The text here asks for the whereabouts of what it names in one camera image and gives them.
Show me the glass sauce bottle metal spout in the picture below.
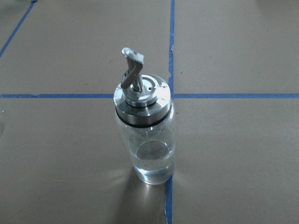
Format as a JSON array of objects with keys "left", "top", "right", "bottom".
[{"left": 113, "top": 47, "right": 176, "bottom": 185}]

